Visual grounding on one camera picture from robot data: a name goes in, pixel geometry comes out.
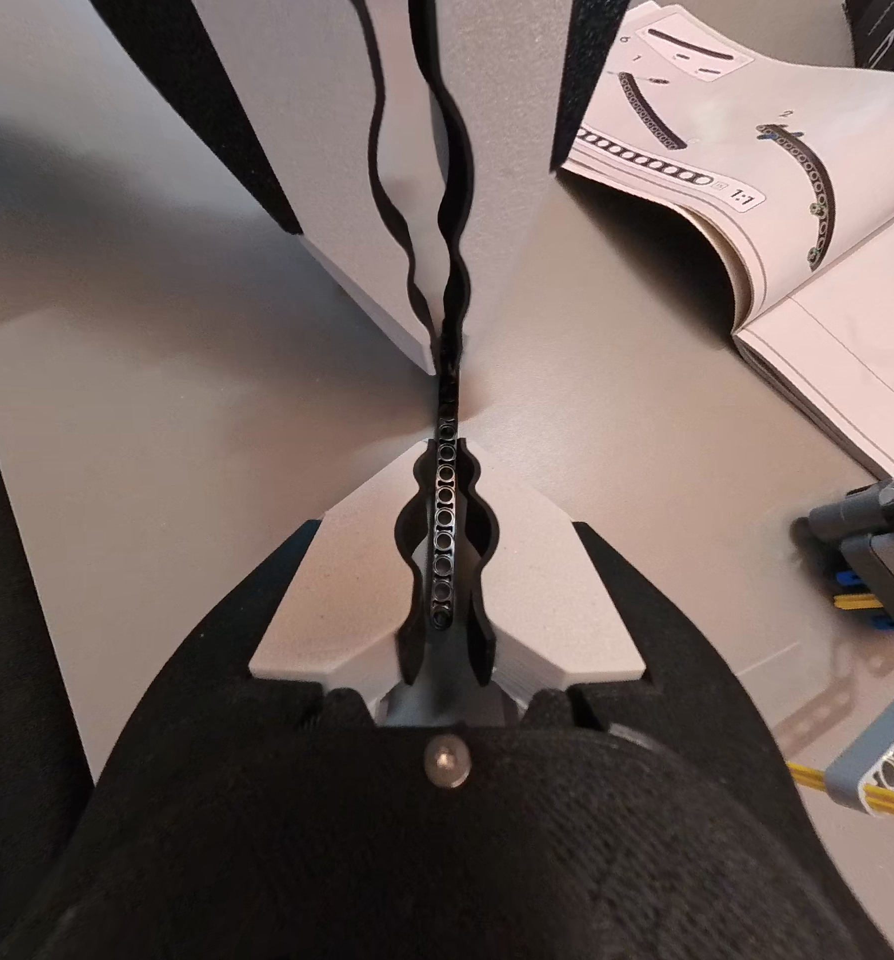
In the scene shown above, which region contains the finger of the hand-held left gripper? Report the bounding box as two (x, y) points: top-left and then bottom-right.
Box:
(413, 0), (592, 372)
(192, 0), (448, 372)

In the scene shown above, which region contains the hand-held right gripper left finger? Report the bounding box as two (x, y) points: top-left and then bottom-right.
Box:
(249, 441), (438, 725)

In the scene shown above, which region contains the grey toy brick assembly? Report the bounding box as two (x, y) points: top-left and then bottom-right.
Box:
(784, 468), (894, 820)

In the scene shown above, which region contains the black toy brick beam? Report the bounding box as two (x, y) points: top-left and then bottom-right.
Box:
(428, 330), (469, 633)

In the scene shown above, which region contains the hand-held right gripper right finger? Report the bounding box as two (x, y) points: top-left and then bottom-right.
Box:
(454, 441), (648, 710)

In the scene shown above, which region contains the open instruction booklet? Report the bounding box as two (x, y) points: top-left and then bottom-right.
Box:
(557, 0), (894, 481)

